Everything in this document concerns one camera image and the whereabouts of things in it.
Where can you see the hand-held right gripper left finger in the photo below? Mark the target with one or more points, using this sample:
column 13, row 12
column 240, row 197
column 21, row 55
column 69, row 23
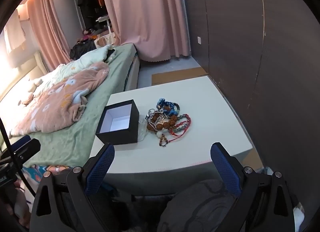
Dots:
column 100, row 169

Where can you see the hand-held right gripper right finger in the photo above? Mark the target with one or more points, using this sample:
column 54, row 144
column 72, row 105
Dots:
column 225, row 169

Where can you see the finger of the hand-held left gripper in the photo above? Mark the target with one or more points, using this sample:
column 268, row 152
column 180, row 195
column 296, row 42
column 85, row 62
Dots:
column 27, row 147

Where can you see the black jewelry box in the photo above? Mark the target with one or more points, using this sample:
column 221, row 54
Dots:
column 120, row 134

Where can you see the colourful printed cloth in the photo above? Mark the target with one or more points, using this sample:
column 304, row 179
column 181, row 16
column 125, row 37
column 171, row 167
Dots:
column 35, row 174

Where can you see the brown cardboard sheet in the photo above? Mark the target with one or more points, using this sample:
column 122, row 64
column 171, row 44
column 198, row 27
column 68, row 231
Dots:
column 175, row 76
column 252, row 158

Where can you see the dark grey cushion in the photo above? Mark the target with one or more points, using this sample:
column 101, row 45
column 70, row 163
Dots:
column 200, row 204

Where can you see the beige plush toy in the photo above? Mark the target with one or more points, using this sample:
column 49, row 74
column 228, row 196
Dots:
column 30, row 92

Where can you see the pink floral blanket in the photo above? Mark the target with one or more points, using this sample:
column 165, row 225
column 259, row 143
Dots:
column 62, row 104

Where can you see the clear plastic bag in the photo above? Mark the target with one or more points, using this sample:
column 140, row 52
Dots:
column 143, row 128

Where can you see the bed with green sheet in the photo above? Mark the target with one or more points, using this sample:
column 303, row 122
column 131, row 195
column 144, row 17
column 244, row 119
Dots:
column 107, row 92

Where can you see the beige headboard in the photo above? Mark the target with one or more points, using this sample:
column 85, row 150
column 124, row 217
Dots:
column 40, row 62

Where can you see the pale green duvet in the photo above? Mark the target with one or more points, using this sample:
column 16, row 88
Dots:
column 87, row 59

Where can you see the white hanging cloth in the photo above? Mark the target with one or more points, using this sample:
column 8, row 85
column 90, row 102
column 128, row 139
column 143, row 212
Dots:
column 13, row 34

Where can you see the dark clothes pile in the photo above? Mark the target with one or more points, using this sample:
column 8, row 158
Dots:
column 82, row 47

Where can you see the narrow pink curtain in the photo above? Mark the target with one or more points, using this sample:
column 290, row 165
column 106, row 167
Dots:
column 50, row 22

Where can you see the white drying rack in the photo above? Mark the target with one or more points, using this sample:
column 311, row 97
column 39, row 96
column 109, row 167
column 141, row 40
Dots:
column 107, row 21

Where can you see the wide pink curtain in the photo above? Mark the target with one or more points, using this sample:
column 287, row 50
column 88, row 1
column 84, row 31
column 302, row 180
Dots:
column 145, row 14

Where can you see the white wall outlet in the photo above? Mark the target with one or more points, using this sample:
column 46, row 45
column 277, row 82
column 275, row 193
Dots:
column 199, row 40

